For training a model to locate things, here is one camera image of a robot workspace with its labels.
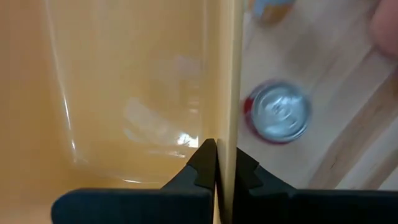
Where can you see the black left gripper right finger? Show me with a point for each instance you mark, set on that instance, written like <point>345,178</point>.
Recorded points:
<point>280,208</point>

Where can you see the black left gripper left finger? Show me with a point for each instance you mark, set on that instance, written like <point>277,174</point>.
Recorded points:
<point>186,205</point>

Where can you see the plain red soda can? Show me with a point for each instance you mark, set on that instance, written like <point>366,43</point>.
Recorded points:
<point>280,112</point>

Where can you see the yellow plastic bin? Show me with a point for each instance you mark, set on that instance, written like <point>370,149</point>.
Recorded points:
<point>109,77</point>

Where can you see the white and orange soda can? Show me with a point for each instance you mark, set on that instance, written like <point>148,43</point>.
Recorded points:
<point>270,11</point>

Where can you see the orange plastic bin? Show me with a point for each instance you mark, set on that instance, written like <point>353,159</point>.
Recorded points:
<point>387,28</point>

